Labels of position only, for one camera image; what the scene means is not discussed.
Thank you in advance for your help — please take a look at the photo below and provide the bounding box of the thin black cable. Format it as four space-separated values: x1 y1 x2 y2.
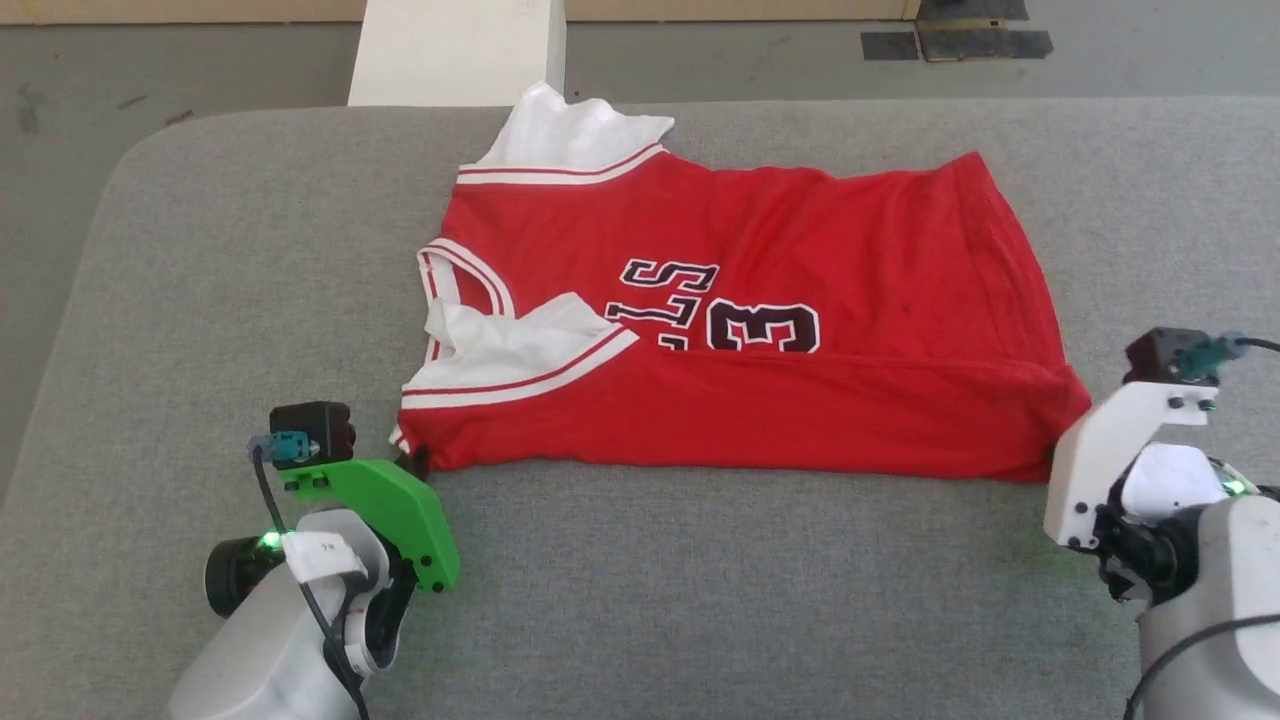
247 433 372 720
1178 332 1280 384
1124 612 1280 720

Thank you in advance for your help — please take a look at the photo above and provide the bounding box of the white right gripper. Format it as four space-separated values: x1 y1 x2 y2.
1043 382 1221 554

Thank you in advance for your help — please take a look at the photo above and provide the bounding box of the red and white basketball jersey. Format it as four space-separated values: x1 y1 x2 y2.
390 82 1094 485

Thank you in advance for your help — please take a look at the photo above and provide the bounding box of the grey fabric sofa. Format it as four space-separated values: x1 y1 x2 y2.
0 97 1280 720

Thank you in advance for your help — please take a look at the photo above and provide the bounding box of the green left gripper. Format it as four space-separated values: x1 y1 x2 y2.
284 449 462 594

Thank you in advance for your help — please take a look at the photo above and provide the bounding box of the white rectangular block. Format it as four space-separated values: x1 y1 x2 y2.
347 0 568 108

